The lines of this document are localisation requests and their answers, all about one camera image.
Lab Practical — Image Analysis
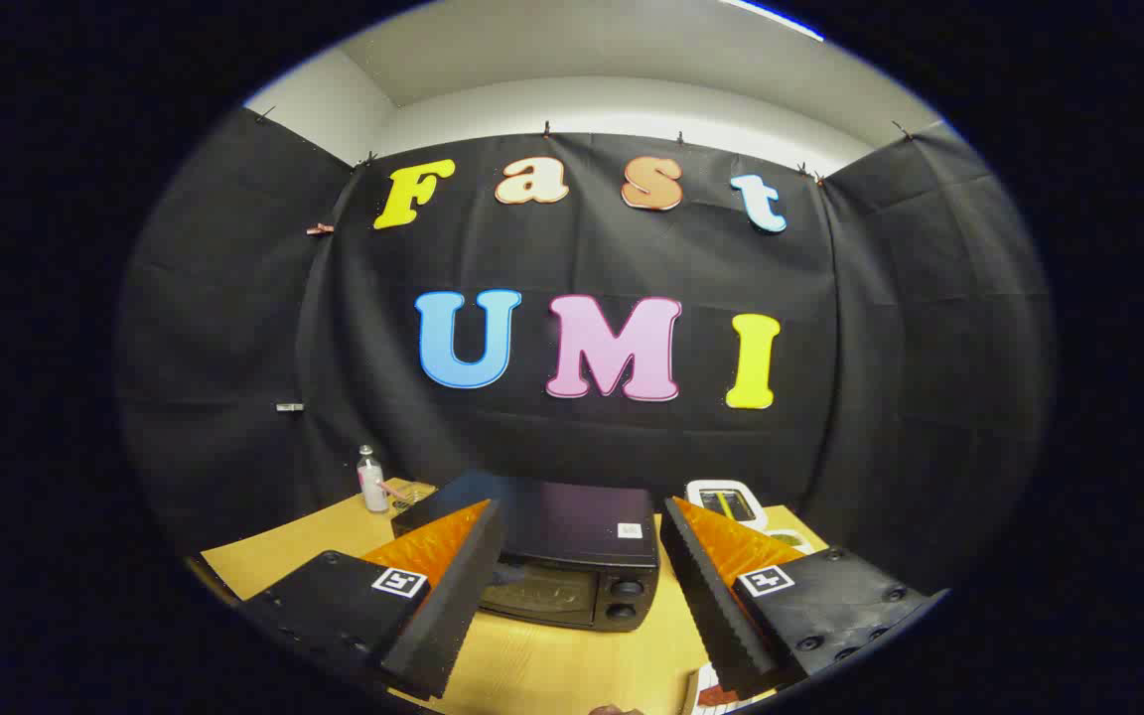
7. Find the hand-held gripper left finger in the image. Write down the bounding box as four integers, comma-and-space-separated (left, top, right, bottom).
239, 499, 508, 701

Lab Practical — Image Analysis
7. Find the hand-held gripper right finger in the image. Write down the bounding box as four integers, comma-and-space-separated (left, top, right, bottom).
659, 497, 950, 701

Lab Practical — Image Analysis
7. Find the black toaster oven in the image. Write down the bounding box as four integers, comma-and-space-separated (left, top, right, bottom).
391, 472, 662, 634

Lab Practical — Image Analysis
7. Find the white toaster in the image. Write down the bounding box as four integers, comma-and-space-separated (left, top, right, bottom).
686, 480, 770, 532

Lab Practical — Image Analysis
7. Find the small clear bottle pink label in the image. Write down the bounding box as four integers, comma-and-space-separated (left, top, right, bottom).
357, 445, 390, 513

